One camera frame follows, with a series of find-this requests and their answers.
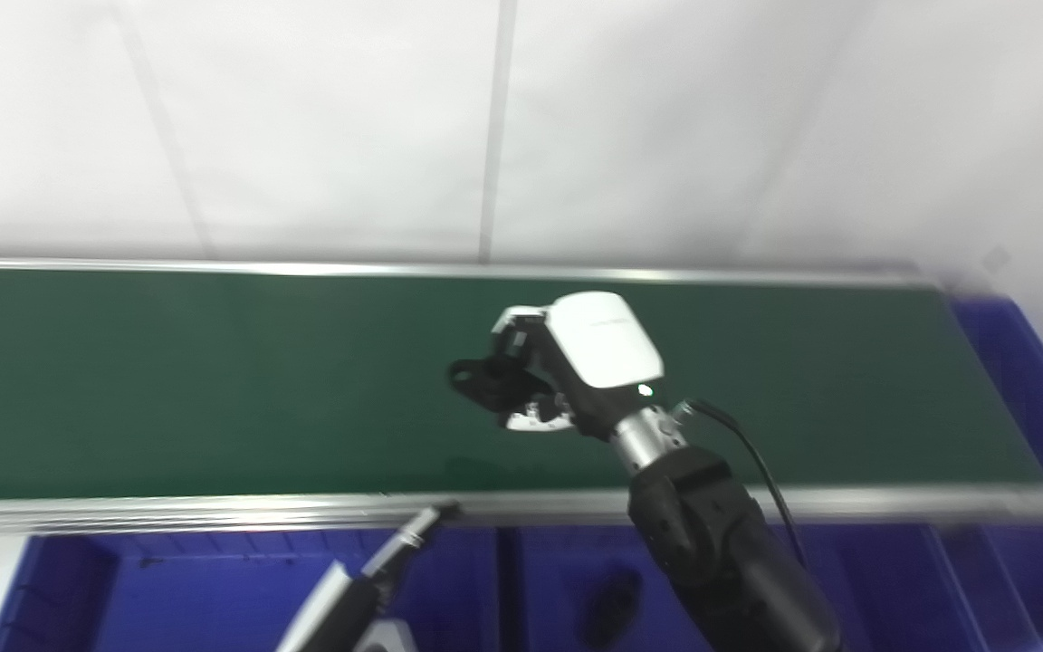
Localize black flanged metal part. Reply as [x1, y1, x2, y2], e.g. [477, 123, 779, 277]
[446, 355, 551, 419]

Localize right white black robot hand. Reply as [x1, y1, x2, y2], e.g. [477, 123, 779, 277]
[489, 289, 667, 443]

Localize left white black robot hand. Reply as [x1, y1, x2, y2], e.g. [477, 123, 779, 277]
[275, 503, 463, 652]

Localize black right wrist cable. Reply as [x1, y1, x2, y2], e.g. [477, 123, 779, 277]
[671, 398, 809, 570]

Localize blue plastic bin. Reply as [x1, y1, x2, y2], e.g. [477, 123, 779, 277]
[498, 522, 1043, 652]
[0, 529, 510, 652]
[938, 293, 1043, 652]

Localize green conveyor belt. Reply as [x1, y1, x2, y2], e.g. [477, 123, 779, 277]
[0, 257, 1043, 537]

